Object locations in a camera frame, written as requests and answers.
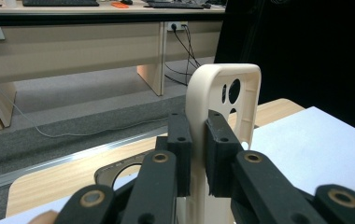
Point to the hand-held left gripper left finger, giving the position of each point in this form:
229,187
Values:
181,155

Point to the grey phone case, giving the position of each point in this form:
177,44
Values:
103,174

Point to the beige phone case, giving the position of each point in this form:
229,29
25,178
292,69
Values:
199,93

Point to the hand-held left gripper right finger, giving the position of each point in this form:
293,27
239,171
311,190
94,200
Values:
220,161

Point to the white table mat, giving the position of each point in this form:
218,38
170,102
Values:
306,149

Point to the wooden table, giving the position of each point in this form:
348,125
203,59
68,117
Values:
73,174

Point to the beige office desk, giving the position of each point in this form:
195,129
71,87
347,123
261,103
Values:
73,46

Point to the black curtain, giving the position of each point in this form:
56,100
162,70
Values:
306,46

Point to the white wall socket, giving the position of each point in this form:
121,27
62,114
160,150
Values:
178,25

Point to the aluminium floor rail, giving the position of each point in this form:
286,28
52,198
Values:
57,161

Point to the orange flat object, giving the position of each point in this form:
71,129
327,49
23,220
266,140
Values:
119,5

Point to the black keyboard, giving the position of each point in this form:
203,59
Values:
60,2
178,5

